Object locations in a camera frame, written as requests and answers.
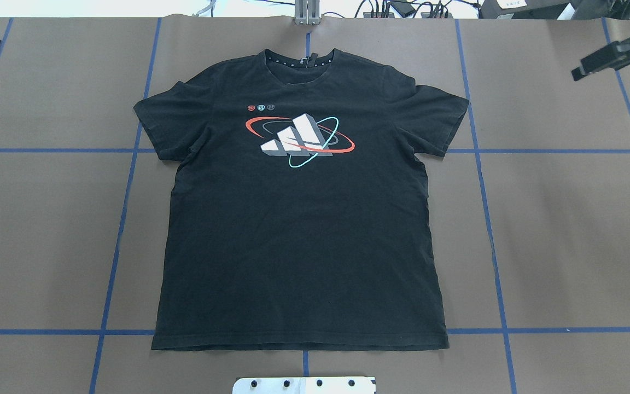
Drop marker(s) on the aluminium frame post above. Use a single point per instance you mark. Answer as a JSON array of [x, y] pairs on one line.
[[307, 12]]

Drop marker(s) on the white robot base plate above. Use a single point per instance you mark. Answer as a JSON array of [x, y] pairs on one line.
[[306, 384]]

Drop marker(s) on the black printed t-shirt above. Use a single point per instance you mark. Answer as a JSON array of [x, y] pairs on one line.
[[299, 216]]

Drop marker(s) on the black power strip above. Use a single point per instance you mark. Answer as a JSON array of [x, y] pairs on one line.
[[404, 10]]

